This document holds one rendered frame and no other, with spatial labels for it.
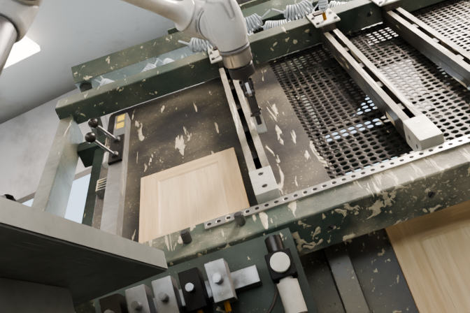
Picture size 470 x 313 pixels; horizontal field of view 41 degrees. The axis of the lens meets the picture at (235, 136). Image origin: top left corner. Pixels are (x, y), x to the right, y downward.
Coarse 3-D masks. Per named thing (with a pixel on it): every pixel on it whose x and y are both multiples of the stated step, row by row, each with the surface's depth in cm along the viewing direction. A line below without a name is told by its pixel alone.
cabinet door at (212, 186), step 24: (192, 168) 193; (216, 168) 189; (144, 192) 189; (168, 192) 185; (192, 192) 180; (216, 192) 176; (240, 192) 172; (144, 216) 176; (168, 216) 173; (192, 216) 169; (216, 216) 165; (144, 240) 166
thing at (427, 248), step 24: (432, 216) 168; (456, 216) 168; (408, 240) 167; (432, 240) 166; (456, 240) 165; (408, 264) 165; (432, 264) 164; (456, 264) 163; (408, 288) 164; (432, 288) 161; (456, 288) 161; (432, 312) 159; (456, 312) 159
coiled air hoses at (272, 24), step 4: (332, 4) 294; (336, 4) 294; (340, 4) 297; (308, 8) 296; (312, 12) 295; (296, 16) 296; (280, 20) 296; (284, 20) 297; (292, 20) 294; (268, 24) 296; (272, 24) 295; (276, 24) 295; (280, 24) 300; (264, 28) 296; (268, 28) 296; (200, 48) 296; (160, 60) 301; (164, 60) 297; (168, 60) 300; (172, 60) 297; (148, 64) 298; (152, 64) 297; (144, 68) 297; (148, 68) 301; (96, 80) 302; (104, 80) 297; (108, 80) 297; (112, 80) 298; (100, 84) 297; (104, 84) 296
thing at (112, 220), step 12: (120, 120) 240; (120, 132) 230; (108, 168) 206; (120, 168) 203; (108, 180) 198; (120, 180) 196; (108, 192) 191; (120, 192) 190; (108, 204) 184; (120, 204) 185; (108, 216) 178; (120, 216) 180; (108, 228) 172; (120, 228) 176
